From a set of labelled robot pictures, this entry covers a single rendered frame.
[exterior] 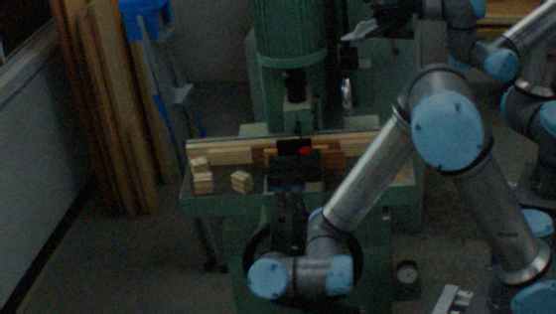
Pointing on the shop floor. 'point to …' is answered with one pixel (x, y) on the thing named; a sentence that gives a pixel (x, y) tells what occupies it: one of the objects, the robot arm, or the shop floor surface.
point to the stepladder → (172, 100)
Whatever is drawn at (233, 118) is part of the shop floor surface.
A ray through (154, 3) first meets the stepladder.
